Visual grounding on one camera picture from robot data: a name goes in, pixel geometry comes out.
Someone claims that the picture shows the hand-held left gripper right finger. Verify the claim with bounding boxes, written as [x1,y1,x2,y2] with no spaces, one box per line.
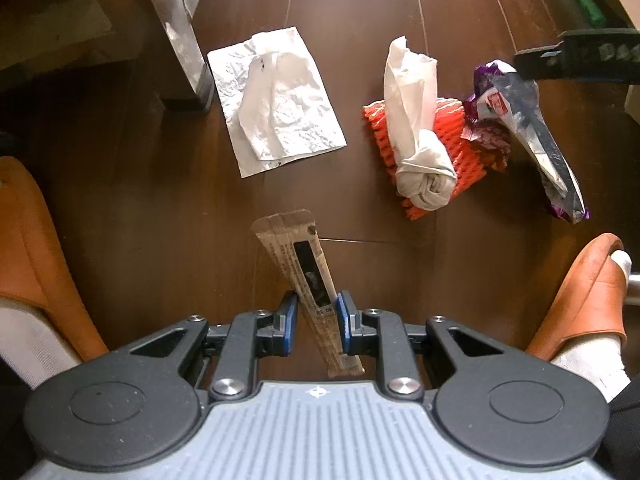
[336,291,507,402]

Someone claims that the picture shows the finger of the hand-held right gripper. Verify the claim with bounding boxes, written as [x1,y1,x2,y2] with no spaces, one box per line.
[513,40,568,82]

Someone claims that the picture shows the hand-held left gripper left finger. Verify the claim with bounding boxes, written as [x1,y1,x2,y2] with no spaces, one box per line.
[117,290,301,402]

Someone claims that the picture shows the silver-lined snack bag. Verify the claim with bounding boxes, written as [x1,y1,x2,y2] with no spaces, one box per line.
[474,62,590,225]

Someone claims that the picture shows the printed cardboard strip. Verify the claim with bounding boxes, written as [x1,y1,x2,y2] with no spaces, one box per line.
[251,208,367,379]

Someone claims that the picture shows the green roll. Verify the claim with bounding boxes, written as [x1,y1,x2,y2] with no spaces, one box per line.
[564,0,607,29]

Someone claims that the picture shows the purple crumpled wrapper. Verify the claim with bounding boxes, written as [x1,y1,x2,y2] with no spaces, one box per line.
[461,60,512,172]

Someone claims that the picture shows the red foam net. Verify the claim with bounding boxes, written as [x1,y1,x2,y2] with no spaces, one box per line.
[363,95,489,222]

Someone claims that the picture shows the white twisted plastic bag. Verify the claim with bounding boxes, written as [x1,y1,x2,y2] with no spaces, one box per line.
[384,35,459,212]

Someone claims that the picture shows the white crumpled paper bag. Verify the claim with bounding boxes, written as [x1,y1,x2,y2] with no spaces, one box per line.
[206,26,348,179]

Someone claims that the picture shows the orange leather slipper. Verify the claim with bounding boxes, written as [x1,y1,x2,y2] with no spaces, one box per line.
[0,156,110,362]
[526,233,629,362]

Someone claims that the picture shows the black trousers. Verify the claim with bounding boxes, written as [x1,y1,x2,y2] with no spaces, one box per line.
[602,372,640,480]

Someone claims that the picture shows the low bench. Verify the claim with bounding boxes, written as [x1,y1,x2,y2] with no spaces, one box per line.
[132,0,217,113]

